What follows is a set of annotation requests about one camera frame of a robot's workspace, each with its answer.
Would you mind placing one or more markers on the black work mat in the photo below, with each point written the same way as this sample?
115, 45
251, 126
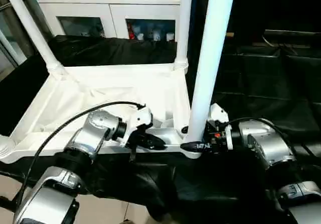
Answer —
266, 83

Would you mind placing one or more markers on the red bottle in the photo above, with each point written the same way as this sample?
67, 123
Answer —
131, 32

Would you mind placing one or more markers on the small tan label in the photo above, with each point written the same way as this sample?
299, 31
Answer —
229, 34

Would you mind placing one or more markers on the dark low shelf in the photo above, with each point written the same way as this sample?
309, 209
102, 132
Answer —
291, 35

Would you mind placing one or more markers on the white cabinet with glass doors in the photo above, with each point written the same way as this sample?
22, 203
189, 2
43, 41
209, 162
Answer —
90, 3

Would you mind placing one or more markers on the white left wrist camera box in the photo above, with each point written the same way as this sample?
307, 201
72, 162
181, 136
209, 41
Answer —
139, 121

